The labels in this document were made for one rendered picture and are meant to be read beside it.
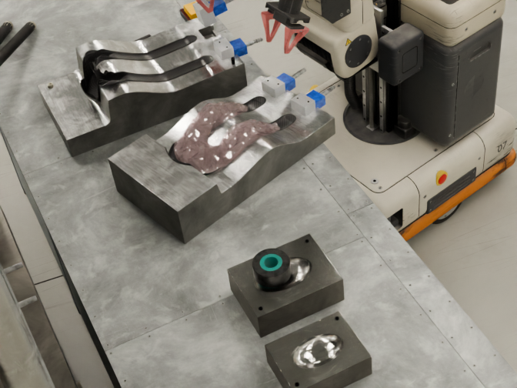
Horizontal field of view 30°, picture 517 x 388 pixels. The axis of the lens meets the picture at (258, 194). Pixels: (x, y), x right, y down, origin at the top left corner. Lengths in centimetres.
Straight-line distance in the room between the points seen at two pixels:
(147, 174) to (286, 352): 58
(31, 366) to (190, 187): 97
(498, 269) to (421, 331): 119
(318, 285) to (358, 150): 120
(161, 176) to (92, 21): 86
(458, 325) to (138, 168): 81
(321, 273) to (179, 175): 42
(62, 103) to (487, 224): 150
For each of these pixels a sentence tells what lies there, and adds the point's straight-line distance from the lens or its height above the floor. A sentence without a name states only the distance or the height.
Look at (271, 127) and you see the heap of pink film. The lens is 235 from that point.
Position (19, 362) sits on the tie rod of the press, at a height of 143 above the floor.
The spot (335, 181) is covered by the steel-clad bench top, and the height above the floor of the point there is 80.
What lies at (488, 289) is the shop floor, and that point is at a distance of 314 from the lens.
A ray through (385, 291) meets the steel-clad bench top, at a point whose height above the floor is 80.
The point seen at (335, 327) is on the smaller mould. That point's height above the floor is 86.
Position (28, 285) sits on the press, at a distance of 226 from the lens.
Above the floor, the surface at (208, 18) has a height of 95.
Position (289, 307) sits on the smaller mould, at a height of 86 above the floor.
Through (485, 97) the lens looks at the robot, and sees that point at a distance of 315.
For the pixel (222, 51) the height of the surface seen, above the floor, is 92.
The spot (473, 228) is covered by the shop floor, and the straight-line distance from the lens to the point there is 331.
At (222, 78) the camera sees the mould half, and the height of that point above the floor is 87.
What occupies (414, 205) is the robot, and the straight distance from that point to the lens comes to 308.
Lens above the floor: 243
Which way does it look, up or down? 45 degrees down
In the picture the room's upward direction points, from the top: 8 degrees counter-clockwise
